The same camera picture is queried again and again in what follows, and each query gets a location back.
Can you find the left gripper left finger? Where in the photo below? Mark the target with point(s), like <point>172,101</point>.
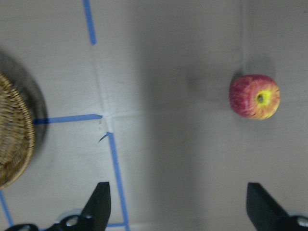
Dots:
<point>93,217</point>

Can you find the round wicker basket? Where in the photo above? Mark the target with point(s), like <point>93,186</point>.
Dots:
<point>17,133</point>

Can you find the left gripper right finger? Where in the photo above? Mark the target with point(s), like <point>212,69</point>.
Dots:
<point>267,215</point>

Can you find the red yellow apple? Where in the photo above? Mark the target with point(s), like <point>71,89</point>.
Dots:
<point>254,97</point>

